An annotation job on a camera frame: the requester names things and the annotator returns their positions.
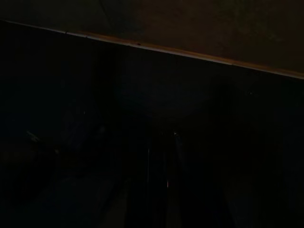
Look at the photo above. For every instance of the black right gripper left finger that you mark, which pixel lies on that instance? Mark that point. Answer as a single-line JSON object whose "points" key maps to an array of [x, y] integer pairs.
{"points": [[149, 190]]}

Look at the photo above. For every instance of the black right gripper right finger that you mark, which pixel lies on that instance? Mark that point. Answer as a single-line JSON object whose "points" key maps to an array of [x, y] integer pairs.
{"points": [[187, 190]]}

